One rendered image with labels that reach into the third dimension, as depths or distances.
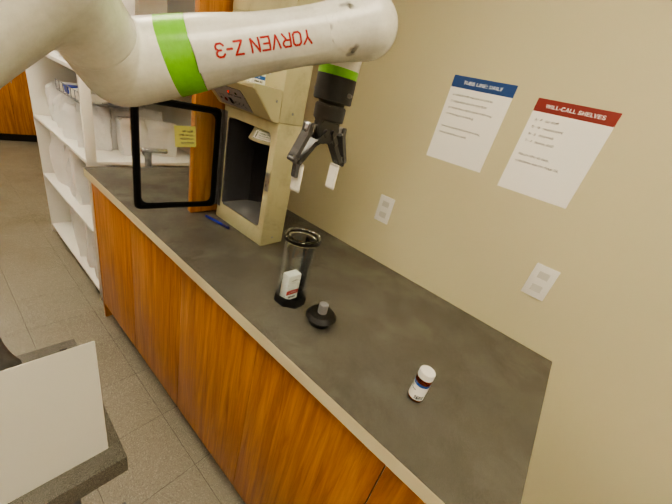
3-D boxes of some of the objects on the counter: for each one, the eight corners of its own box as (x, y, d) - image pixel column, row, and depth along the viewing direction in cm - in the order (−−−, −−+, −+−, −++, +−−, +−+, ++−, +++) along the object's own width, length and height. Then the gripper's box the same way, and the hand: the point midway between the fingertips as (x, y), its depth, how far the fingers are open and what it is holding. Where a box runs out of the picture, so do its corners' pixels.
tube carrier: (291, 282, 105) (303, 224, 96) (313, 299, 100) (329, 240, 91) (265, 291, 97) (276, 230, 88) (288, 310, 92) (302, 247, 83)
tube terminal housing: (260, 209, 160) (286, 33, 127) (304, 236, 144) (346, 42, 111) (215, 214, 141) (232, 9, 108) (260, 246, 125) (295, 16, 92)
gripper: (350, 107, 86) (332, 183, 95) (281, 90, 67) (266, 186, 76) (372, 114, 82) (351, 192, 91) (305, 97, 63) (287, 197, 73)
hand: (313, 185), depth 83 cm, fingers open, 13 cm apart
